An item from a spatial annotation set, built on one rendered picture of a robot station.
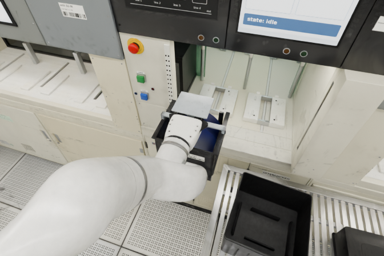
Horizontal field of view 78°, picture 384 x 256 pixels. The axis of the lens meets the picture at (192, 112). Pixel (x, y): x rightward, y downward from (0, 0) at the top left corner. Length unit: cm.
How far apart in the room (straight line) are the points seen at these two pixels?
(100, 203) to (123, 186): 5
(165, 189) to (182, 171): 5
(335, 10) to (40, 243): 75
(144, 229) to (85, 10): 149
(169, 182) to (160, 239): 141
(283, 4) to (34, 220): 69
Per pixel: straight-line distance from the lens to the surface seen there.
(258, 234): 114
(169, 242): 190
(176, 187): 53
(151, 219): 196
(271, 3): 74
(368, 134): 106
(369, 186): 135
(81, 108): 151
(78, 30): 105
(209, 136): 89
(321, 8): 75
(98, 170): 31
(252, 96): 141
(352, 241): 116
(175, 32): 84
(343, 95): 85
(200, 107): 79
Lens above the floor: 183
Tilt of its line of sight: 46 degrees down
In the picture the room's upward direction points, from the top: straight up
